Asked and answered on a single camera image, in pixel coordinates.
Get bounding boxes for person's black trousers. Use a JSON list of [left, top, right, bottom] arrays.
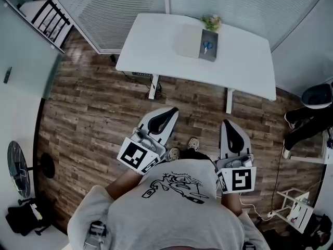
[[178, 147, 209, 163]]

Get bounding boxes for person's shoe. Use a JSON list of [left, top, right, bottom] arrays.
[[168, 147, 181, 162], [187, 137, 200, 151], [281, 139, 291, 159], [284, 112, 296, 130]]

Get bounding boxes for black backpack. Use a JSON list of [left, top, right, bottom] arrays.
[[260, 214, 333, 250]]

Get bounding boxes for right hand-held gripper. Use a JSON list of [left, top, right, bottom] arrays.
[[213, 119, 257, 194]]

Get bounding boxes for black and white shelf unit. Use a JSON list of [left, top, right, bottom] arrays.
[[16, 0, 73, 51]]

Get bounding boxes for artificial flower bouquet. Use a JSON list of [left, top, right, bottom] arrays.
[[200, 14, 223, 33]]

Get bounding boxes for black office chair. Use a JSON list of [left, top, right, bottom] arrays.
[[301, 83, 333, 110]]

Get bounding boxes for white side desk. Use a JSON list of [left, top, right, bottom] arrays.
[[289, 128, 333, 166]]

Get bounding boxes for white table leg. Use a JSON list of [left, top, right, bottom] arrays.
[[148, 74, 160, 100], [225, 87, 234, 114]]

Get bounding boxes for white frame rack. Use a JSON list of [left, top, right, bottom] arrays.
[[267, 187, 315, 234]]

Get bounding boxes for person's right forearm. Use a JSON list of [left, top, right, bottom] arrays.
[[221, 191, 243, 217]]

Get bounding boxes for round black marble side table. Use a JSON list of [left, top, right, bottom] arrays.
[[7, 140, 56, 199]]

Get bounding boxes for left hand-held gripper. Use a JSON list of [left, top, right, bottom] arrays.
[[116, 107, 181, 176]]

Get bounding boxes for person's grey printed T-shirt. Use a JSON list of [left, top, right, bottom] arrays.
[[67, 158, 271, 250]]

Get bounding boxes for person's right shoe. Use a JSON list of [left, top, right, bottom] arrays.
[[187, 137, 200, 151]]

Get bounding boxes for white floor cable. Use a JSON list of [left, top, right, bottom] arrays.
[[240, 201, 273, 222]]

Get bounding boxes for grey box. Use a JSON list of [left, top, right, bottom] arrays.
[[198, 29, 219, 63]]

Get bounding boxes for person's left forearm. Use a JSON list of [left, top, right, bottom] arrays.
[[105, 167, 143, 201]]

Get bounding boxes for person's left shoe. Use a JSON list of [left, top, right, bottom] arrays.
[[168, 147, 181, 162]]

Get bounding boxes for black floor cable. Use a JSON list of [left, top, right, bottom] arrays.
[[270, 146, 285, 214]]

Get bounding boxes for beige box lid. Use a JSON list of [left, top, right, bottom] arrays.
[[174, 23, 204, 59]]

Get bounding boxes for black bag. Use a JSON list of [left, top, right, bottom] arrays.
[[5, 198, 53, 237]]

